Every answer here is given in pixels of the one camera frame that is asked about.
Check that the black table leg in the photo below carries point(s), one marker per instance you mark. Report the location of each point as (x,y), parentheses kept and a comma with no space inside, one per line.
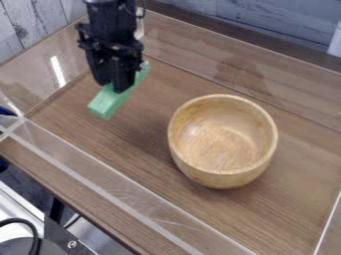
(56,210)

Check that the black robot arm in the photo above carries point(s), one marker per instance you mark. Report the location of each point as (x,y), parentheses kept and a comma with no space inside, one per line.
(112,12)

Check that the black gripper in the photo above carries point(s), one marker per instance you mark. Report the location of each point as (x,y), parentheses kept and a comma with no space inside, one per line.
(113,51)

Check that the green rectangular block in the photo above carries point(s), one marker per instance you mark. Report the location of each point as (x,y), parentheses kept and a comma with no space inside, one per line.
(107,101)

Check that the clear acrylic tray wall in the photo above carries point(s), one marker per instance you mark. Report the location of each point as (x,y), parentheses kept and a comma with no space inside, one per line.
(109,167)

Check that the brown wooden bowl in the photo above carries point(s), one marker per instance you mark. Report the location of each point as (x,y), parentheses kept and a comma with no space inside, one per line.
(222,140)

